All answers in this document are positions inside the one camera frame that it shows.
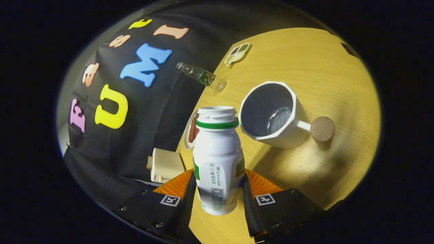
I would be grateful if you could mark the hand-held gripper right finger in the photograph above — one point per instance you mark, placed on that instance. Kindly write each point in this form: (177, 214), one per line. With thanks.
(250, 213)

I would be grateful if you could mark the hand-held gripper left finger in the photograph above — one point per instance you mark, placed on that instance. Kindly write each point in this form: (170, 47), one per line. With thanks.
(188, 213)

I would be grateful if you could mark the clear juice liquid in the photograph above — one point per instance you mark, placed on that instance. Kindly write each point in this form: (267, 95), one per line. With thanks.
(279, 118)

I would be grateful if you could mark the clear water bottle green label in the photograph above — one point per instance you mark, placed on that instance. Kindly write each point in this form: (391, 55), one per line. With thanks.
(203, 76)

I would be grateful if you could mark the white toaster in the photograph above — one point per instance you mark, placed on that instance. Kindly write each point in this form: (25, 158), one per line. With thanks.
(166, 166)

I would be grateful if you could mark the toasted bread slice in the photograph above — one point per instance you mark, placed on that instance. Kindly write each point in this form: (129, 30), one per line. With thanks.
(149, 163)

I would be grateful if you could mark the round beige plate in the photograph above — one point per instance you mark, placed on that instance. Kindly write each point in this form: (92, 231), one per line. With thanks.
(186, 135)

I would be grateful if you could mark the long red meat slice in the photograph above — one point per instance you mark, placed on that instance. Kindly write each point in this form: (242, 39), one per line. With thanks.
(193, 130)

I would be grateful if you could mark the wooden table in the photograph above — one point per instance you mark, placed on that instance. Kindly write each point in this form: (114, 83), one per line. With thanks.
(322, 84)

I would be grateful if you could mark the white divided sauce dish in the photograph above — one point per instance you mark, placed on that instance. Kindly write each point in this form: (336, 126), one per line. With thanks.
(237, 53)

